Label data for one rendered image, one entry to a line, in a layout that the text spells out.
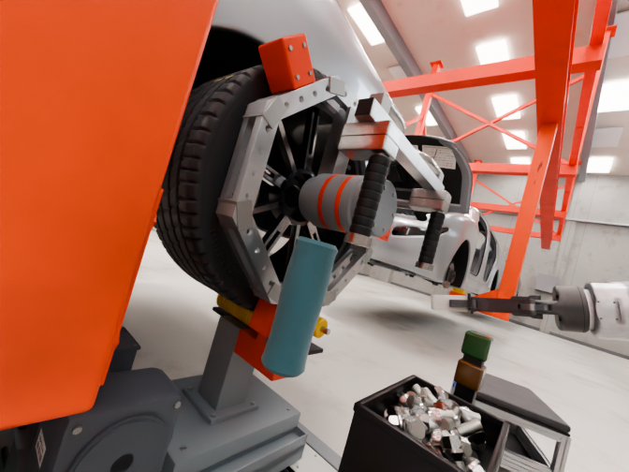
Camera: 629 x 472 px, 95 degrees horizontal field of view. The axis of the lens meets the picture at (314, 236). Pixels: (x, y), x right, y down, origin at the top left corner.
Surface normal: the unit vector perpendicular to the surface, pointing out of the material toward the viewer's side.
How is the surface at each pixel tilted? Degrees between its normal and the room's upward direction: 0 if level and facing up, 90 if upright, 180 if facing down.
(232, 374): 90
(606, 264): 90
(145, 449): 90
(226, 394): 90
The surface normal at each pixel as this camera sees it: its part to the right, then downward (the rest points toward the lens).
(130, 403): 0.54, -0.82
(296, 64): 0.74, 0.19
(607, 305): -0.54, -0.19
